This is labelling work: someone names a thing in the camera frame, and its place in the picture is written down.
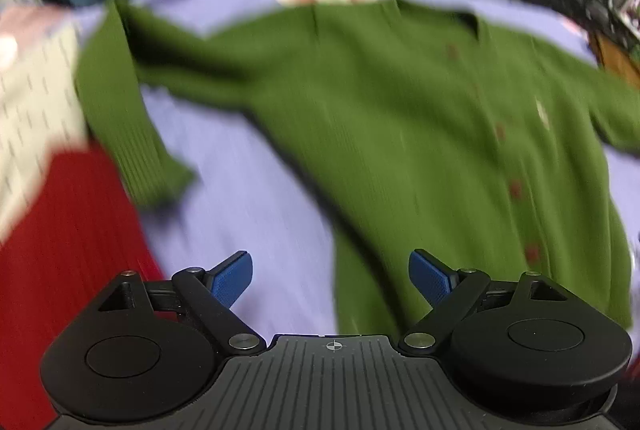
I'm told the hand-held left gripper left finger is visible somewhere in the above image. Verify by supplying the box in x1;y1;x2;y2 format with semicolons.
97;250;267;353

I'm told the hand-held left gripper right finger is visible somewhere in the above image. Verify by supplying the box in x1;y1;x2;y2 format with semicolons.
397;249;571;356

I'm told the green knit cardigan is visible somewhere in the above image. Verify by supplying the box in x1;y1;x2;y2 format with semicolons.
75;0;640;336

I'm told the purple bed sheet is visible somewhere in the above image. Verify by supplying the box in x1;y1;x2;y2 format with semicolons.
75;0;640;336

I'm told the red knit garment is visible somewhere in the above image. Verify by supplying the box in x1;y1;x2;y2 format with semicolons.
0;145;173;430

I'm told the beige patterned garment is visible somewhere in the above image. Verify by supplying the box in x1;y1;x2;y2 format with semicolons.
0;18;101;243

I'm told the wooden cabinet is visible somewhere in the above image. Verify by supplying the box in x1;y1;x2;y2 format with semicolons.
590;30;640;81

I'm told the pink garment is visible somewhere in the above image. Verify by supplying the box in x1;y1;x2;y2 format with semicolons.
0;5;76;66

